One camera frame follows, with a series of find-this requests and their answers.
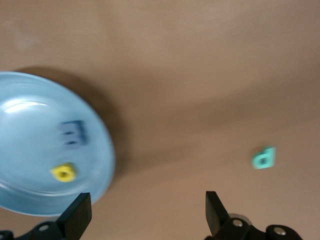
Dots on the blue letter E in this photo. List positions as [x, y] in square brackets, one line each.
[72, 133]

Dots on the teal letter d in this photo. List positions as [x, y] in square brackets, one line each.
[263, 158]

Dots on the yellow letter a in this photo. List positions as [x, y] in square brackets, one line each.
[63, 173]

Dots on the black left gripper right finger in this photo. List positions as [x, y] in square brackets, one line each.
[220, 220]

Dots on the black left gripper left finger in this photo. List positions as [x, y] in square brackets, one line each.
[70, 217]

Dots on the blue plate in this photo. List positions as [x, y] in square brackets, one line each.
[37, 140]

